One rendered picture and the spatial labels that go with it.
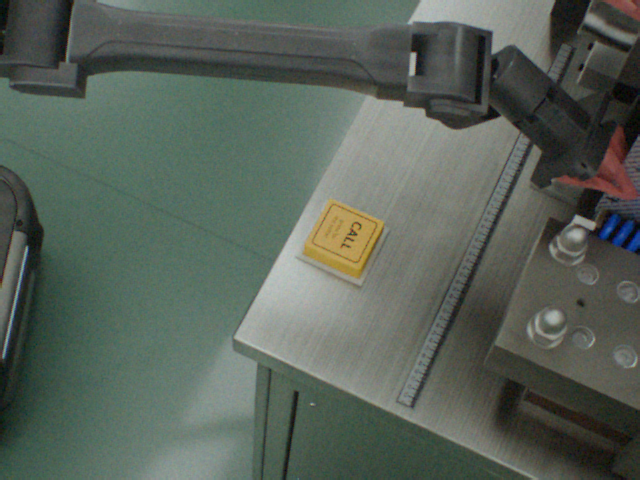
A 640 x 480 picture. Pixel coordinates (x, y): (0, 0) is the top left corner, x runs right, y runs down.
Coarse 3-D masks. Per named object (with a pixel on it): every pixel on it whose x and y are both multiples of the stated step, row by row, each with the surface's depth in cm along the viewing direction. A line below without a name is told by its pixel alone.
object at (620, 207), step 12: (636, 144) 102; (636, 156) 104; (624, 168) 106; (636, 168) 105; (636, 180) 107; (600, 204) 112; (612, 204) 111; (624, 204) 111; (636, 204) 110; (624, 216) 112; (636, 216) 111; (636, 228) 113
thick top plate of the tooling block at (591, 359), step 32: (544, 256) 109; (608, 256) 110; (544, 288) 107; (576, 288) 108; (608, 288) 108; (512, 320) 106; (576, 320) 106; (608, 320) 106; (512, 352) 104; (544, 352) 104; (576, 352) 104; (608, 352) 105; (544, 384) 107; (576, 384) 104; (608, 384) 103; (608, 416) 106
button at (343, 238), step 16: (336, 208) 122; (352, 208) 123; (320, 224) 121; (336, 224) 121; (352, 224) 121; (368, 224) 122; (384, 224) 122; (320, 240) 120; (336, 240) 120; (352, 240) 121; (368, 240) 121; (320, 256) 120; (336, 256) 119; (352, 256) 120; (368, 256) 120; (352, 272) 120
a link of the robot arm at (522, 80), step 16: (512, 48) 102; (496, 64) 101; (512, 64) 100; (528, 64) 101; (496, 80) 100; (512, 80) 100; (528, 80) 101; (544, 80) 102; (496, 96) 101; (512, 96) 101; (528, 96) 101; (544, 96) 102; (512, 112) 102; (528, 112) 102
